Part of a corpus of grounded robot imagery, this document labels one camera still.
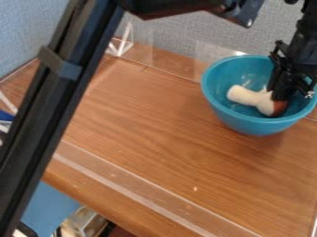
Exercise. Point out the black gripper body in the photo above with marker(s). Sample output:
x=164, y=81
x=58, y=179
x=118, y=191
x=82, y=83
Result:
x=299, y=54

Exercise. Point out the toy mushroom brown cap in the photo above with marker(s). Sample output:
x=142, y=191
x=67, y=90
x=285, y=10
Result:
x=259, y=99

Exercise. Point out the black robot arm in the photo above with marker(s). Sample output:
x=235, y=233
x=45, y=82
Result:
x=70, y=60

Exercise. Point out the clear acrylic corner bracket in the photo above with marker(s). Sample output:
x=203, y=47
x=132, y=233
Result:
x=121, y=45

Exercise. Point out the black white object below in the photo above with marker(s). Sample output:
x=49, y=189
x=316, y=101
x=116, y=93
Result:
x=25, y=231

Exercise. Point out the blue bowl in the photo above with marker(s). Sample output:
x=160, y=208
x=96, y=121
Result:
x=249, y=71

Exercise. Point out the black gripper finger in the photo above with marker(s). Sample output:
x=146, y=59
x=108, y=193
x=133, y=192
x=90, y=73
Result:
x=285, y=83

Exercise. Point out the clear acrylic left bracket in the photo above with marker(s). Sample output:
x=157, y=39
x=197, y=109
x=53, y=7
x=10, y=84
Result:
x=9, y=111

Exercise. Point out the metallic object under table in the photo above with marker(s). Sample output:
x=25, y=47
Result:
x=83, y=224

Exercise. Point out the blue cloth object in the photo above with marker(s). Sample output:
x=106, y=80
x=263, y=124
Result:
x=6, y=117

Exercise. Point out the clear acrylic front barrier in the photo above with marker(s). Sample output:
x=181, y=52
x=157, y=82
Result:
x=148, y=194

